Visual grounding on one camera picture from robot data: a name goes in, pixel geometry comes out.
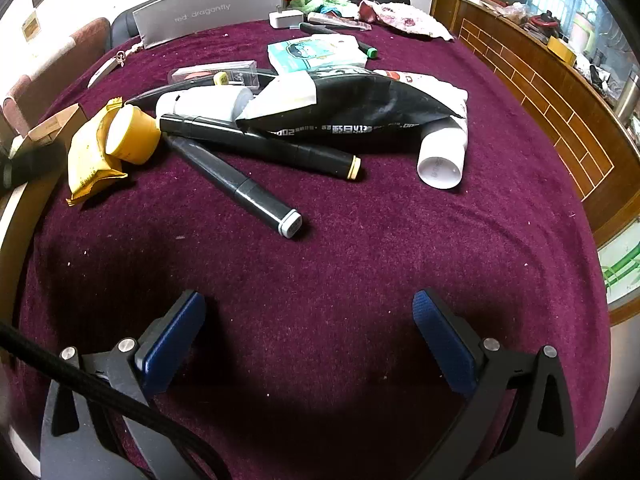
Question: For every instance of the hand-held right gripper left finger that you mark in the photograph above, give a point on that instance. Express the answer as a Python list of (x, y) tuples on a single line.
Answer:
[(170, 340)]

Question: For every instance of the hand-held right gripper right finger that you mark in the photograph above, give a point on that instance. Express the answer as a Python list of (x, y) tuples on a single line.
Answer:
[(445, 345)]

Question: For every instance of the black marker grey cap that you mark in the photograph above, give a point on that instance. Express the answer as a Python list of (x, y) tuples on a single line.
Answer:
[(240, 190)]

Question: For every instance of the yellow snack packet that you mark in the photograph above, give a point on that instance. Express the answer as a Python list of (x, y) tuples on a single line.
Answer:
[(92, 165)]

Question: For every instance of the white flip-cap bottle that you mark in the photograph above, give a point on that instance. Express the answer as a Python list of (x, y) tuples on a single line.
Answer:
[(442, 150)]

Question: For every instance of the yellow tape roll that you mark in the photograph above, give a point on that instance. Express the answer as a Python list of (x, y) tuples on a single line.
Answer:
[(137, 135)]

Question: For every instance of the black marker yellow band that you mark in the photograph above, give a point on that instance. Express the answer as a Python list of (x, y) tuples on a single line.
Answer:
[(280, 152)]

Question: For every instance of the small white bottle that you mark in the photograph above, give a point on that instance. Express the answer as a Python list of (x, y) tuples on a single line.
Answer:
[(200, 102)]

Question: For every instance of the tan cardboard box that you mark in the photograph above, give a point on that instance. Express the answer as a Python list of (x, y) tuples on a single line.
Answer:
[(55, 127)]

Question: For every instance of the black white pouch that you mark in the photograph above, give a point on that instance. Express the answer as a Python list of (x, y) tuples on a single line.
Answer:
[(360, 105)]

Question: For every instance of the maroon tablecloth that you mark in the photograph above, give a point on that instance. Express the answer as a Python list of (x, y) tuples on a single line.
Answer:
[(325, 260)]

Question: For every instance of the clear plastic case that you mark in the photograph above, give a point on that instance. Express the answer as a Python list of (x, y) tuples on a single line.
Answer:
[(200, 74)]

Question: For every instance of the wooden brick-pattern counter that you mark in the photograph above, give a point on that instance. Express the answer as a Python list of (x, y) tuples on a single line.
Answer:
[(525, 75)]

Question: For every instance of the brown chair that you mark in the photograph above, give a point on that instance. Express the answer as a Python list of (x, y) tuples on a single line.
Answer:
[(55, 60)]

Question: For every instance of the black marker green cap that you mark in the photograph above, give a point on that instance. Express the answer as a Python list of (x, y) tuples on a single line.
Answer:
[(365, 49)]

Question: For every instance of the teal tissue packet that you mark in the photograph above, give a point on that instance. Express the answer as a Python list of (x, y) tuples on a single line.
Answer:
[(310, 55)]

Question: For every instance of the pink cloth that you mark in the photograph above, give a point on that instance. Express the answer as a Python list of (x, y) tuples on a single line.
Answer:
[(405, 17)]

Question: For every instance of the grey cardboard box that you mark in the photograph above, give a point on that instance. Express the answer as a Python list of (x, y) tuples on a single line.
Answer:
[(210, 10)]

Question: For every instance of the white charger plug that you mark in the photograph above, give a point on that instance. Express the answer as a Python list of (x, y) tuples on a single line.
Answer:
[(285, 19)]

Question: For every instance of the green cloth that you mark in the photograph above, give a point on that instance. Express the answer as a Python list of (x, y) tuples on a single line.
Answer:
[(330, 6)]

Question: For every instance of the small yellow wall plaque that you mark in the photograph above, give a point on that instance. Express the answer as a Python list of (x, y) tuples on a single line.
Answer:
[(32, 25)]

